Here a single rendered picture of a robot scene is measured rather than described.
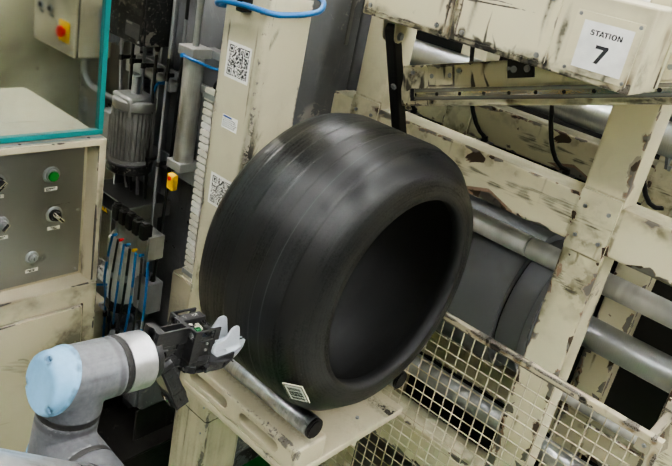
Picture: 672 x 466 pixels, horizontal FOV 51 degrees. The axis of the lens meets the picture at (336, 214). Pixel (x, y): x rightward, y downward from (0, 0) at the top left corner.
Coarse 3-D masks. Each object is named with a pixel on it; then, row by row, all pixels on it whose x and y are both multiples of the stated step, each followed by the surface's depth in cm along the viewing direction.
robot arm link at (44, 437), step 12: (36, 420) 99; (96, 420) 101; (36, 432) 99; (48, 432) 98; (60, 432) 98; (72, 432) 98; (84, 432) 100; (96, 432) 103; (36, 444) 99; (48, 444) 98; (60, 444) 98; (72, 444) 98; (84, 444) 98; (96, 444) 99; (48, 456) 98; (60, 456) 97
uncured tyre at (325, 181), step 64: (320, 128) 130; (384, 128) 134; (256, 192) 123; (320, 192) 118; (384, 192) 119; (448, 192) 133; (256, 256) 120; (320, 256) 115; (384, 256) 170; (448, 256) 159; (256, 320) 120; (320, 320) 119; (384, 320) 164; (320, 384) 128; (384, 384) 148
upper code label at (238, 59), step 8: (232, 48) 143; (240, 48) 142; (248, 48) 140; (232, 56) 144; (240, 56) 142; (248, 56) 140; (232, 64) 144; (240, 64) 142; (248, 64) 141; (224, 72) 146; (232, 72) 144; (240, 72) 143; (248, 72) 141; (240, 80) 143
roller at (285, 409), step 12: (240, 372) 148; (252, 384) 145; (264, 384) 144; (264, 396) 143; (276, 396) 142; (276, 408) 141; (288, 408) 140; (300, 408) 139; (288, 420) 139; (300, 420) 137; (312, 420) 137; (312, 432) 137
